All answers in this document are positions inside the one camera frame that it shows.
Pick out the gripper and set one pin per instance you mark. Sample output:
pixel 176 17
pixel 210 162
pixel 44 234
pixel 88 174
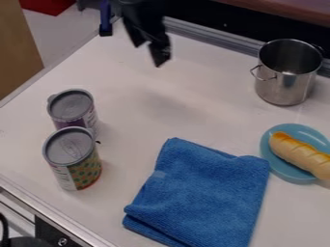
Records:
pixel 148 24

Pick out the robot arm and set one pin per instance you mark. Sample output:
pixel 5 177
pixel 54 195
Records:
pixel 137 5

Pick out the purple can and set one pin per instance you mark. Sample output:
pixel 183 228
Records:
pixel 73 111

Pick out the orange green dotted can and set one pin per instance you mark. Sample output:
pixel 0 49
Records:
pixel 75 160

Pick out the silver pot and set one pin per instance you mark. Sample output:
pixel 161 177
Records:
pixel 285 82

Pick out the blue clamp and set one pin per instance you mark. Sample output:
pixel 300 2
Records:
pixel 105 22

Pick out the red box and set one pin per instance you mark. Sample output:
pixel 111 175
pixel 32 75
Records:
pixel 45 5

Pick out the brown wooden board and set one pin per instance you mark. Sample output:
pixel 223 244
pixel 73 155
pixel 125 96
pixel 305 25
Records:
pixel 17 45

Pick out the blue cloth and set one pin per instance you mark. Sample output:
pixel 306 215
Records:
pixel 202 193

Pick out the blue plate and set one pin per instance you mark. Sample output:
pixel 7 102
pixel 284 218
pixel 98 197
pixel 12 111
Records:
pixel 283 167

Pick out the toy bread loaf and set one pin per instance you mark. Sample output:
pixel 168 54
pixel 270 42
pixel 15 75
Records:
pixel 300 154

